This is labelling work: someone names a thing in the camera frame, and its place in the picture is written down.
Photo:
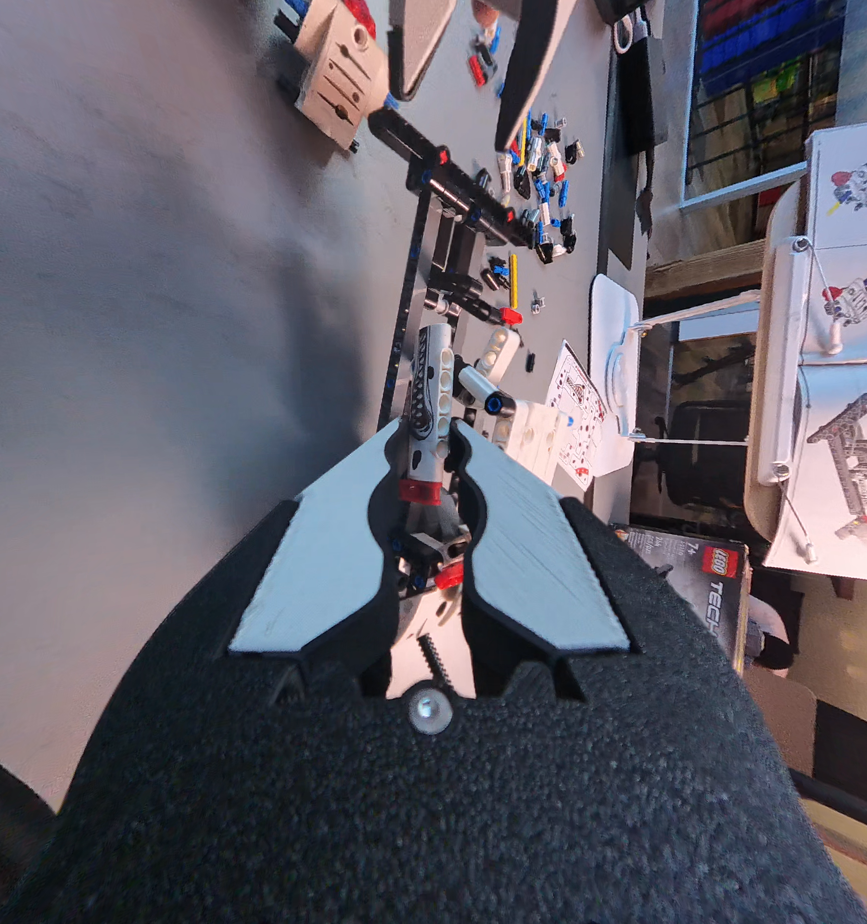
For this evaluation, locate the black toy vehicle chassis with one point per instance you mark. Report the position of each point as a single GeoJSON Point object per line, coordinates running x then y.
{"type": "Point", "coordinates": [434, 390]}

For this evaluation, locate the black power adapter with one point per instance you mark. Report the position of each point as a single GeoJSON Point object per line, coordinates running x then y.
{"type": "Point", "coordinates": [636, 87]}

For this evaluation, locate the grey desk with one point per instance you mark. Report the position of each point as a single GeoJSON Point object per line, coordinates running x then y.
{"type": "Point", "coordinates": [145, 361]}

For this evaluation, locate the white book stand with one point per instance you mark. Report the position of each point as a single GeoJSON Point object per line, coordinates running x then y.
{"type": "Point", "coordinates": [614, 361]}

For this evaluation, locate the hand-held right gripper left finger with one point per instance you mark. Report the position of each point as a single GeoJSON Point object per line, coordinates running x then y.
{"type": "Point", "coordinates": [318, 563]}

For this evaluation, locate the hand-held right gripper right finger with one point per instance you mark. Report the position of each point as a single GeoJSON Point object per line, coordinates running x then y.
{"type": "Point", "coordinates": [542, 563]}

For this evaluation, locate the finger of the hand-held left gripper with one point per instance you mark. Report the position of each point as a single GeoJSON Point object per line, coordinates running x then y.
{"type": "Point", "coordinates": [538, 58]}
{"type": "Point", "coordinates": [416, 36]}

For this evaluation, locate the white sticker sheet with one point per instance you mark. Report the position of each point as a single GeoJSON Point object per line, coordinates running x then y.
{"type": "Point", "coordinates": [578, 412]}

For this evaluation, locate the small white toy brick assembly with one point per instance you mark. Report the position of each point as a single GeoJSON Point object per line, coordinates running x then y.
{"type": "Point", "coordinates": [340, 65]}

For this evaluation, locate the pile of small toy brick parts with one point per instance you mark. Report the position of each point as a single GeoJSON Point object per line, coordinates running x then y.
{"type": "Point", "coordinates": [542, 173]}

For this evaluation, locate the toy set cardboard box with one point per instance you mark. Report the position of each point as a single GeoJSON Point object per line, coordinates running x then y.
{"type": "Point", "coordinates": [694, 578]}

